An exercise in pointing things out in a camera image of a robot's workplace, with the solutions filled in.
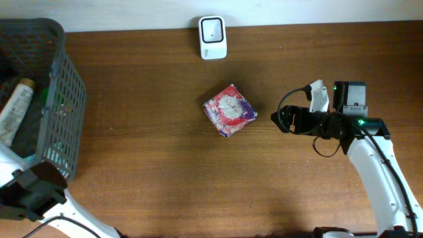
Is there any red purple snack packet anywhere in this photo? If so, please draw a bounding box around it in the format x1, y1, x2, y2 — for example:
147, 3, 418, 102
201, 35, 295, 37
203, 84, 258, 138

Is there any white bamboo print tube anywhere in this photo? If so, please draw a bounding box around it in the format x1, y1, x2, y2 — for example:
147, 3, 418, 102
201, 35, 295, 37
1, 78, 36, 147

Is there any green lid jar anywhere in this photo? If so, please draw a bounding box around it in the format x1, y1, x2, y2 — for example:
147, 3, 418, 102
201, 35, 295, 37
40, 87, 62, 106

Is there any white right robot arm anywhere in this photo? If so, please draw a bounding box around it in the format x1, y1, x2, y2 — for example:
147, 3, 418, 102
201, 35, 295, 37
271, 80, 422, 237

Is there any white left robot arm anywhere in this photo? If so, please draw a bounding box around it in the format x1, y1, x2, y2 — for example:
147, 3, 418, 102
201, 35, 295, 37
1, 144, 125, 237

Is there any white barcode scanner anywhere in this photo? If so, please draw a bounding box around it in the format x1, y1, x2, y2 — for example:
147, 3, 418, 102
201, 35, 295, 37
198, 16, 227, 60

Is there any grey plastic mesh basket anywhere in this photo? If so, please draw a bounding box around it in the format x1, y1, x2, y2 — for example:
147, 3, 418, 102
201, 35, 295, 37
1, 18, 87, 181

